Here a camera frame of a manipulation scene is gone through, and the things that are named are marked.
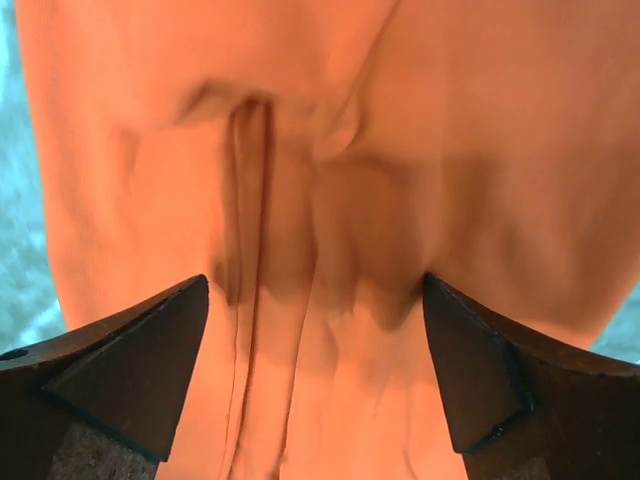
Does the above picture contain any orange t-shirt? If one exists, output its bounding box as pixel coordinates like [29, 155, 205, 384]
[16, 1, 639, 479]

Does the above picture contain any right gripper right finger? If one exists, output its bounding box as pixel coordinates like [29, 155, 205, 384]
[423, 274, 639, 480]

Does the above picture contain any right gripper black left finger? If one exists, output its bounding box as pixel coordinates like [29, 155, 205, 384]
[1, 275, 209, 480]

